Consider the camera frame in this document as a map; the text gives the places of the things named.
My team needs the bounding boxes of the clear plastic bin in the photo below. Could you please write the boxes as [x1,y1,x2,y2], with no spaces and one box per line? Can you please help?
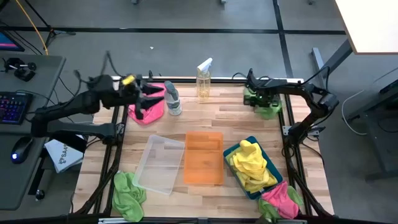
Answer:
[132,134,186,196]

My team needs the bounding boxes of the pink and green cloth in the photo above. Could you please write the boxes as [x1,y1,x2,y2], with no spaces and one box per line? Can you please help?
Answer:
[257,185,304,223]

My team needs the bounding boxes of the yellow microfiber towel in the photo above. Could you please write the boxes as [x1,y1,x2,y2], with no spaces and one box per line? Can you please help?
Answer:
[231,139,268,181]
[228,155,279,194]

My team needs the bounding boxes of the grey table leg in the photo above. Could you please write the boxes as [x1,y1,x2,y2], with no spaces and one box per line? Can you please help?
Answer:
[312,39,354,82]

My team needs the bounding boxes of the grey side desk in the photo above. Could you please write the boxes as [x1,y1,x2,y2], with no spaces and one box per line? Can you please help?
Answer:
[0,54,67,212]

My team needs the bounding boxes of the white printed box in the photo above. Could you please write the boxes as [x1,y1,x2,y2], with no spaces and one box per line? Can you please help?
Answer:
[44,136,85,174]

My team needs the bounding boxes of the teal plastic bin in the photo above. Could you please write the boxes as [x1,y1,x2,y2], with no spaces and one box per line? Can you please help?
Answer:
[223,135,284,200]

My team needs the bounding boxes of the black aluminium rig frame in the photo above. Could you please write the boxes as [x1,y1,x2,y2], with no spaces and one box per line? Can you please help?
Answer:
[70,74,336,224]

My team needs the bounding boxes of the black tripod stand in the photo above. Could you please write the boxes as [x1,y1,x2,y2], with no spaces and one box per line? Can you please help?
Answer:
[24,0,76,48]

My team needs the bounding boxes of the spray bottle with grey trigger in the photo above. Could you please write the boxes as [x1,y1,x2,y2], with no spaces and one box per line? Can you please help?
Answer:
[164,80,183,116]

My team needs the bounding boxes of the white cable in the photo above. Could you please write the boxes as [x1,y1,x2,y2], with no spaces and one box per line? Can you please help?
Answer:
[341,89,368,136]

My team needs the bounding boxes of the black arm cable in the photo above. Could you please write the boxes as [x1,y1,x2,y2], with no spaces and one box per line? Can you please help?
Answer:
[73,50,124,85]

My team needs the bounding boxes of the backlit computer keyboard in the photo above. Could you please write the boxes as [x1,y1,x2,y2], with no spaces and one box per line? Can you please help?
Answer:
[0,91,34,125]

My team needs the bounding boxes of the dark grey desk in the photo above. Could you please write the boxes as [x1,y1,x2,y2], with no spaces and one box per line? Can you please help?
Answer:
[344,67,398,182]

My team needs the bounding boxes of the green microfiber towel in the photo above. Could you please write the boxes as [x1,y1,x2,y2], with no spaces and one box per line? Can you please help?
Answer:
[111,170,147,223]
[243,88,283,121]

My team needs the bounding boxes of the white table top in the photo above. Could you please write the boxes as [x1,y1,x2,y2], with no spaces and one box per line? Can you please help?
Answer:
[334,0,398,55]

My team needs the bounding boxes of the orange translucent plastic bin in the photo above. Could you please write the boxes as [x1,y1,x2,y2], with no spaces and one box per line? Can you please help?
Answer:
[183,131,224,186]

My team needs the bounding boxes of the black clamp device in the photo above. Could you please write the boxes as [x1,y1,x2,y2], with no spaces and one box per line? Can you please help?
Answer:
[2,57,37,82]

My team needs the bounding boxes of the spray bottle with white trigger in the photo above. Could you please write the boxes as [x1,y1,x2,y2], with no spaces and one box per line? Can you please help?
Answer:
[195,57,214,102]

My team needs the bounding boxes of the pink microfiber towel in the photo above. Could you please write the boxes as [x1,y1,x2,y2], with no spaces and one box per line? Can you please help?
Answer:
[261,181,300,220]
[127,83,165,126]

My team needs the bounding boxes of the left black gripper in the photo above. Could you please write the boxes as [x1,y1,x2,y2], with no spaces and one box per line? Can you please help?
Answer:
[119,74,165,121]

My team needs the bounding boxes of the computer monitor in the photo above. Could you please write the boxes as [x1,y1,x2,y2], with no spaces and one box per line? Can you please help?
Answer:
[0,30,25,52]

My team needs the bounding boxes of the black computer mouse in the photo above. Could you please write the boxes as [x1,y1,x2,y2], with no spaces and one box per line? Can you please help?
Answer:
[11,136,34,164]

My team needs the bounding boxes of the yellow cable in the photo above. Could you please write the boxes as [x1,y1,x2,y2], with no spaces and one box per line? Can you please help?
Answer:
[14,0,49,56]

